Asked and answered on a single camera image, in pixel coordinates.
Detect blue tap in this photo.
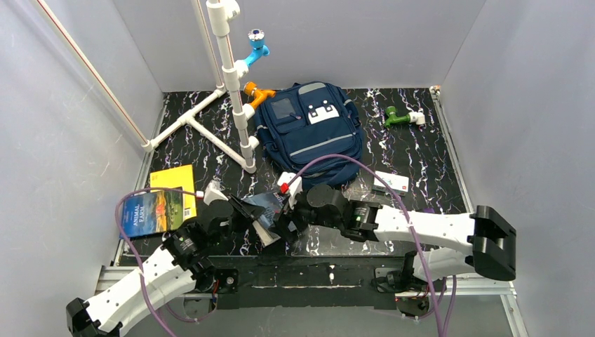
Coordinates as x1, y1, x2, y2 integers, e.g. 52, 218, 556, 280
243, 28, 270, 68

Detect navy blue student backpack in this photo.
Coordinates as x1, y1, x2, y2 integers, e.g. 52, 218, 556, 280
254, 81, 363, 189

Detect orange tap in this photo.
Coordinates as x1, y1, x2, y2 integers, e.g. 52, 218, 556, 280
243, 81, 276, 110

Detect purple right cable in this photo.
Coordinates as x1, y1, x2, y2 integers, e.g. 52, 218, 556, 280
288, 154, 459, 337

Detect small card box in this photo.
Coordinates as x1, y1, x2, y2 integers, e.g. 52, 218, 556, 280
372, 171, 410, 196

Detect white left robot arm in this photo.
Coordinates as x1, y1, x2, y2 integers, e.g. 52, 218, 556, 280
66, 196, 266, 336

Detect purple cable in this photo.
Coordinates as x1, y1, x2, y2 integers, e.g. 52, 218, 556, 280
115, 187, 220, 337
288, 154, 459, 337

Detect green tap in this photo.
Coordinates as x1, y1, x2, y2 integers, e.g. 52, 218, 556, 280
384, 106, 411, 128

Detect yellow book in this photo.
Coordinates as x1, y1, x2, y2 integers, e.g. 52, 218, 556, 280
149, 164, 196, 220

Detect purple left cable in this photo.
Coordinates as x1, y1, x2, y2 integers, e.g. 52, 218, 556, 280
115, 187, 220, 337

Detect Animal Farm book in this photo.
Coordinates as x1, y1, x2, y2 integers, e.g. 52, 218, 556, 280
121, 190, 184, 239

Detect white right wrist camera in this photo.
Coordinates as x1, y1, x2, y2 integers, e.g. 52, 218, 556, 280
276, 171, 302, 209

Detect white PVC pipe stand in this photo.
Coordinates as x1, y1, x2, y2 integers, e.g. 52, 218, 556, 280
143, 1, 259, 173

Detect Nineteen Eighty-Four book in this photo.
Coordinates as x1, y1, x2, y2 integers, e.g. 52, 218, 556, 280
244, 192, 282, 247

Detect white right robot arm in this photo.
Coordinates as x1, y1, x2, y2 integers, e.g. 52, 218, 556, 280
274, 183, 517, 282

